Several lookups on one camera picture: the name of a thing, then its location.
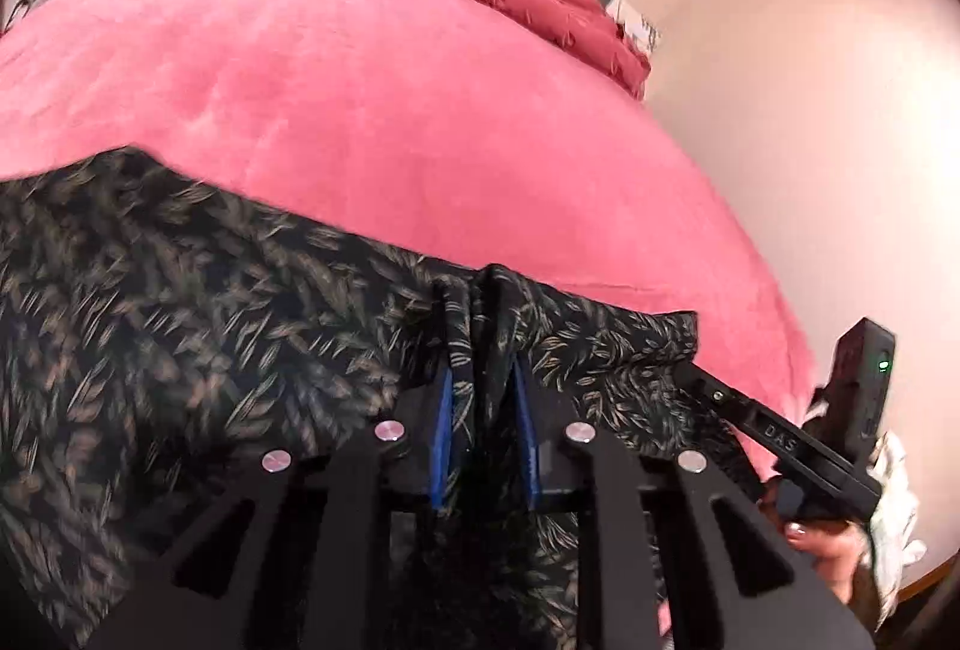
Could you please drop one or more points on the white leaf-print panel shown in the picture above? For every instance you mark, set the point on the white leaf-print panel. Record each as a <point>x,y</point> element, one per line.
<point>645,31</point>

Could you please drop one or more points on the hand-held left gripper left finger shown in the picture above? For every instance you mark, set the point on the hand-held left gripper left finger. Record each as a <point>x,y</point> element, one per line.
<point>444,425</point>

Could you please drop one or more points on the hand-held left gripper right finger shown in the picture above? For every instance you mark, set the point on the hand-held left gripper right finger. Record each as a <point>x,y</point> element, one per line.
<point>526,432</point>

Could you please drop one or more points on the pink fleece blanket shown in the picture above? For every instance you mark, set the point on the pink fleece blanket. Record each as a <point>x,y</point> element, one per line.
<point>337,95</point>

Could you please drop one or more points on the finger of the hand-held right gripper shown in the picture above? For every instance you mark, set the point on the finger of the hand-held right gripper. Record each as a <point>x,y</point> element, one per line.
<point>712,393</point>

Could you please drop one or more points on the white printed box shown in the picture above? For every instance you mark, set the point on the white printed box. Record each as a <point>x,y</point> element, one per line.
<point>34,1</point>

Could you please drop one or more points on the dark leaf-print pants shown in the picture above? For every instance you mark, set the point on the dark leaf-print pants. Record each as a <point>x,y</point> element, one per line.
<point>187,320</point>

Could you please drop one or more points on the person's right hand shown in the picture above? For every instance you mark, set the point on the person's right hand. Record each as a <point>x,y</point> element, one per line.
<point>832,549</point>

